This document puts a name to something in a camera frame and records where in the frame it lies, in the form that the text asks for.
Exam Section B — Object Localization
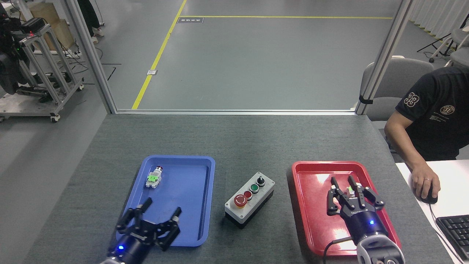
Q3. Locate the white desk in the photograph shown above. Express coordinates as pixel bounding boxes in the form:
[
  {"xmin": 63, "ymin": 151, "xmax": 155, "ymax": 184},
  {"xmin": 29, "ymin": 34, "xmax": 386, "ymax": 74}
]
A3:
[{"xmin": 396, "ymin": 159, "xmax": 469, "ymax": 264}]

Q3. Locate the black keyboard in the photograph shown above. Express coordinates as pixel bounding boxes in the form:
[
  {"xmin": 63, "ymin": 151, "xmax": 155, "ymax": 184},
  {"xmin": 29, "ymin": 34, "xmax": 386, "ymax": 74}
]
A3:
[{"xmin": 436, "ymin": 215, "xmax": 469, "ymax": 263}]

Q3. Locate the blue plastic tray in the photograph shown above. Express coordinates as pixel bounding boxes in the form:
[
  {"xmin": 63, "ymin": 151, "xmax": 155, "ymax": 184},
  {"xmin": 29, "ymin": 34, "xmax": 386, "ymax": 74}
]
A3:
[{"xmin": 117, "ymin": 155, "xmax": 216, "ymax": 247}]

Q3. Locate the black robot equipment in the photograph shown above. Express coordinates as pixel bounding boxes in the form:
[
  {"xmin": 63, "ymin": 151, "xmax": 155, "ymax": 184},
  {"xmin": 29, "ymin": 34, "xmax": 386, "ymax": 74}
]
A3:
[{"xmin": 0, "ymin": 4, "xmax": 29, "ymax": 94}]

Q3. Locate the silver frame post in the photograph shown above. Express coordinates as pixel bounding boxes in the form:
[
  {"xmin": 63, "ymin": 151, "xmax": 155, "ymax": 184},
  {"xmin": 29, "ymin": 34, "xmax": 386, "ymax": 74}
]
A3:
[
  {"xmin": 65, "ymin": 0, "xmax": 118, "ymax": 114},
  {"xmin": 355, "ymin": 0, "xmax": 414, "ymax": 115}
]

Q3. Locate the grey chair with white frame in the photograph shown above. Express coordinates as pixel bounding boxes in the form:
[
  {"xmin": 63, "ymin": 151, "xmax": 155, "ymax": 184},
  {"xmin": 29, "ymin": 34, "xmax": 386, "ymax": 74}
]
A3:
[{"xmin": 444, "ymin": 27, "xmax": 469, "ymax": 67}]

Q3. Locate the standing person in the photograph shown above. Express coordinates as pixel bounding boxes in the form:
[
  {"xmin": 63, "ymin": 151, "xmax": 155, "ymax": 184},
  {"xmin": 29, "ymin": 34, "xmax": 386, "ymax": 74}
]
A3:
[{"xmin": 77, "ymin": 0, "xmax": 105, "ymax": 44}]

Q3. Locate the red plastic tray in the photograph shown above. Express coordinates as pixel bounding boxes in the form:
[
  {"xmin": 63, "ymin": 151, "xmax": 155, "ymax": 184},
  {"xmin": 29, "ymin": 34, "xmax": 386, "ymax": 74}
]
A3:
[{"xmin": 292, "ymin": 161, "xmax": 402, "ymax": 256}]

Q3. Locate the red-headed push button switch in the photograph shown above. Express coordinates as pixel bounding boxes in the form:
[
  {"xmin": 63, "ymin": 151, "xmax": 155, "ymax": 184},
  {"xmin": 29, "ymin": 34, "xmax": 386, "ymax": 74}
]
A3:
[{"xmin": 145, "ymin": 166, "xmax": 164, "ymax": 188}]

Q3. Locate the black tripod stand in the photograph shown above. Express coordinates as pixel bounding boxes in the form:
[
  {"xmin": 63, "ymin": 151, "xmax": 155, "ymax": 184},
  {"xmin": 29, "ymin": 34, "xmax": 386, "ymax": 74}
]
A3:
[{"xmin": 417, "ymin": 13, "xmax": 469, "ymax": 63}]

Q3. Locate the black computer mouse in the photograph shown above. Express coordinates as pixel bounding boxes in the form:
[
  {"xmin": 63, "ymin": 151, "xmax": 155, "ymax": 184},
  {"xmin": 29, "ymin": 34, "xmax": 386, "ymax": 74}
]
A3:
[{"xmin": 421, "ymin": 183, "xmax": 439, "ymax": 205}]

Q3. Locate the grey control box with buttons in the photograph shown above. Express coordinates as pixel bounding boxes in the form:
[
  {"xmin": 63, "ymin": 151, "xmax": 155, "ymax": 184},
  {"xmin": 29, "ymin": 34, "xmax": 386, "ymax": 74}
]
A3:
[{"xmin": 224, "ymin": 172, "xmax": 276, "ymax": 230}]

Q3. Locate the grey office chair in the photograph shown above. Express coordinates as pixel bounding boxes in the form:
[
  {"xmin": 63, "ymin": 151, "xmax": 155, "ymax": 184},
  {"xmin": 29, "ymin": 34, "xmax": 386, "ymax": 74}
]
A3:
[{"xmin": 359, "ymin": 56, "xmax": 435, "ymax": 121}]

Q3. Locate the cardboard box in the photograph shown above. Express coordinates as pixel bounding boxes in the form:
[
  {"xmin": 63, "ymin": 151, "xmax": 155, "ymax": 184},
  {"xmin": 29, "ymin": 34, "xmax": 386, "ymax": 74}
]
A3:
[{"xmin": 20, "ymin": 2, "xmax": 74, "ymax": 50}]

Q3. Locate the person's hand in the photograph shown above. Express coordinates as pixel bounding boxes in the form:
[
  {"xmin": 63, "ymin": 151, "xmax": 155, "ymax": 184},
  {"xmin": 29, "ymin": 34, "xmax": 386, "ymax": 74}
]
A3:
[{"xmin": 411, "ymin": 172, "xmax": 442, "ymax": 201}]

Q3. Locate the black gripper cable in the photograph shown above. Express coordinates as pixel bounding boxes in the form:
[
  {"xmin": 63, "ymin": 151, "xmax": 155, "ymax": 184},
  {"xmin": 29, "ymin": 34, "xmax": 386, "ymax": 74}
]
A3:
[{"xmin": 322, "ymin": 238, "xmax": 358, "ymax": 264}]

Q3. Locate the aluminium frame cart on wheels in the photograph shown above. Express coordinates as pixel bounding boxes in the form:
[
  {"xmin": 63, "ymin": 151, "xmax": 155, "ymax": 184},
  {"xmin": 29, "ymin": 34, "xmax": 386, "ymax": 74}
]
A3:
[{"xmin": 0, "ymin": 24, "xmax": 85, "ymax": 123}]

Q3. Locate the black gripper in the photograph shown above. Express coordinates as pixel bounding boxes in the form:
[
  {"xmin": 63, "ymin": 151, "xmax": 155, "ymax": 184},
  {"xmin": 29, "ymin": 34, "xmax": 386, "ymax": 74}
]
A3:
[
  {"xmin": 326, "ymin": 175, "xmax": 389, "ymax": 245},
  {"xmin": 108, "ymin": 197, "xmax": 182, "ymax": 264}
]

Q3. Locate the black mouse cable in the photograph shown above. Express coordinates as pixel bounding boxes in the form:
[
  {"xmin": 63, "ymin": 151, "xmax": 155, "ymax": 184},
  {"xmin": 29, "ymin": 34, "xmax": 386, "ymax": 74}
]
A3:
[{"xmin": 428, "ymin": 203, "xmax": 466, "ymax": 264}]

